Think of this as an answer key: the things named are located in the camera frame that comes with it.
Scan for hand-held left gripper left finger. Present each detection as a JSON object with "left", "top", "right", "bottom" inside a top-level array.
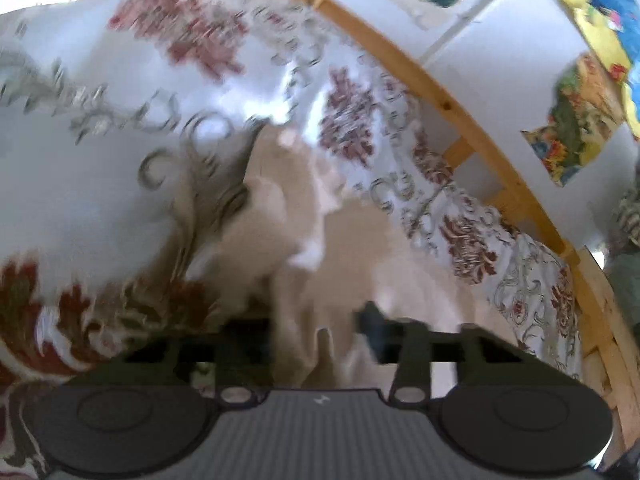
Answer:
[{"left": 120, "top": 317, "right": 274, "bottom": 407}]

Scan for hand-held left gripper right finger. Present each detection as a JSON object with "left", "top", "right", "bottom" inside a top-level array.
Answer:
[{"left": 355, "top": 301, "right": 532, "bottom": 407}]

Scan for beige zip jacket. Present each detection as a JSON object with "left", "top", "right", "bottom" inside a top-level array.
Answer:
[{"left": 184, "top": 124, "right": 507, "bottom": 392}]

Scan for plastic bags of clothes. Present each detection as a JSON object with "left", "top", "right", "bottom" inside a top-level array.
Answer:
[{"left": 602, "top": 165, "right": 640, "bottom": 322}]

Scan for floral bed sheet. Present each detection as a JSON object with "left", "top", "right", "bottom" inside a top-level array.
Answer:
[{"left": 0, "top": 0, "right": 587, "bottom": 480}]

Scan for wooden bed frame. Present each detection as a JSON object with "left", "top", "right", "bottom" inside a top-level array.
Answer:
[{"left": 87, "top": 0, "right": 640, "bottom": 442}]

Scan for landscape wall poster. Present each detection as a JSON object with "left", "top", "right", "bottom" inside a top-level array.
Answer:
[{"left": 521, "top": 52, "right": 627, "bottom": 189}]

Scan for white wall conduit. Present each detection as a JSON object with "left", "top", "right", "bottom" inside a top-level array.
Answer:
[{"left": 419, "top": 0, "right": 532, "bottom": 63}]

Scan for yellow blue wall poster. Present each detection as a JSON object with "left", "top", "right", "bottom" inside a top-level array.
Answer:
[{"left": 529, "top": 0, "right": 640, "bottom": 137}]

